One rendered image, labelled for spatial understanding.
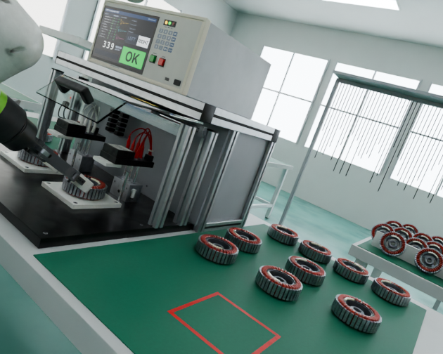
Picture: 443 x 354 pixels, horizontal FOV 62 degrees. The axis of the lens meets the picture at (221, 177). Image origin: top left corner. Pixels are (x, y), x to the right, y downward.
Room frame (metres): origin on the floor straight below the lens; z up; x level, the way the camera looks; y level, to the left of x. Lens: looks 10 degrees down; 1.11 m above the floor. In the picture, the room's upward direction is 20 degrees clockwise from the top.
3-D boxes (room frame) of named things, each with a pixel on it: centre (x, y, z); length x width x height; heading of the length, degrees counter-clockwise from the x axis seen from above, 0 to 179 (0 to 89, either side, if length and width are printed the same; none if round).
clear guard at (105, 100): (0.92, 0.28, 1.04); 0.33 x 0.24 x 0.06; 148
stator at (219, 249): (0.93, -0.05, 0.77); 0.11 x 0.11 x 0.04
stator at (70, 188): (0.94, 0.33, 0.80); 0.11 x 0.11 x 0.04
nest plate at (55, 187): (0.94, 0.33, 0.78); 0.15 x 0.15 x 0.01; 58
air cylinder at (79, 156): (1.19, 0.46, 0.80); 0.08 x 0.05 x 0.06; 58
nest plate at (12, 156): (1.07, 0.54, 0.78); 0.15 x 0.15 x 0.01; 58
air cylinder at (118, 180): (1.07, 0.26, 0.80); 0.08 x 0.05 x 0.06; 58
